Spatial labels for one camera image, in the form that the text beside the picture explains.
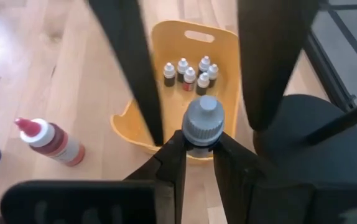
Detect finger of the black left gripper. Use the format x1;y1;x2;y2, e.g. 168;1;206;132
88;0;165;147
237;0;319;131

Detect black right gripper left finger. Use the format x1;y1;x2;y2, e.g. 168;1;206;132
124;129;188;224

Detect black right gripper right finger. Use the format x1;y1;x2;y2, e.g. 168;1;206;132
213;132;279;224

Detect small dark dropper bottle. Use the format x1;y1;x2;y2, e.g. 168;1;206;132
207;63;220;88
196;72;210;96
177;57;189;83
162;62;176;88
198;55;211;75
181;95;226;158

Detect yellow plastic bin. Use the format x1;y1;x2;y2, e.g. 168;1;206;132
109;20;241;162

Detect small pink label dropper bottle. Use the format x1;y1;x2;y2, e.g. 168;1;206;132
183;67;197;92

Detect white globe lamp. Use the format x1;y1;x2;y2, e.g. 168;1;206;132
252;94;357;185

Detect black aluminium table frame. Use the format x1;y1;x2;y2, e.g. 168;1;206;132
302;0;357;156

